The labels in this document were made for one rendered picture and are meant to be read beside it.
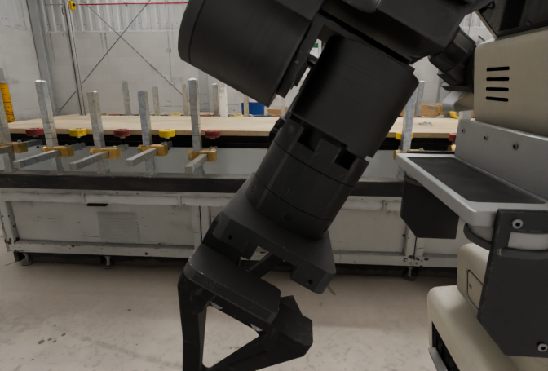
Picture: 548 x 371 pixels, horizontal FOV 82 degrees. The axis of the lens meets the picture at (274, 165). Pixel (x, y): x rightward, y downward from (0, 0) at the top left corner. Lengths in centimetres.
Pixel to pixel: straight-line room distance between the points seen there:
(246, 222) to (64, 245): 230
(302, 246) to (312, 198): 3
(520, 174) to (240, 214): 36
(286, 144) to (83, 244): 224
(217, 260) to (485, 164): 42
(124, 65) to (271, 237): 968
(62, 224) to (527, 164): 233
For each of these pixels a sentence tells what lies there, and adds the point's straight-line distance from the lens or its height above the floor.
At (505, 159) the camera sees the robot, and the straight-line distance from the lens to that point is 48.
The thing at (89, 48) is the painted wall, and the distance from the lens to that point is 1030.
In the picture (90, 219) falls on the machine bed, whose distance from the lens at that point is 230.
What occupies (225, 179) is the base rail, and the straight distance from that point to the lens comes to 157.
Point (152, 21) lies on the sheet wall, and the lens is 954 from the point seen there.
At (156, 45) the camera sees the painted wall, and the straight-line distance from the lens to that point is 944.
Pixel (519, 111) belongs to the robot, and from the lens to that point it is 51.
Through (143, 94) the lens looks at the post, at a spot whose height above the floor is 110.
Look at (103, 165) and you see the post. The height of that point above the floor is 75.
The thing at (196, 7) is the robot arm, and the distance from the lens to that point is 18.
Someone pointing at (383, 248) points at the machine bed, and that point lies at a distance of 206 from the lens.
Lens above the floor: 116
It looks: 15 degrees down
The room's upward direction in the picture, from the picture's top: straight up
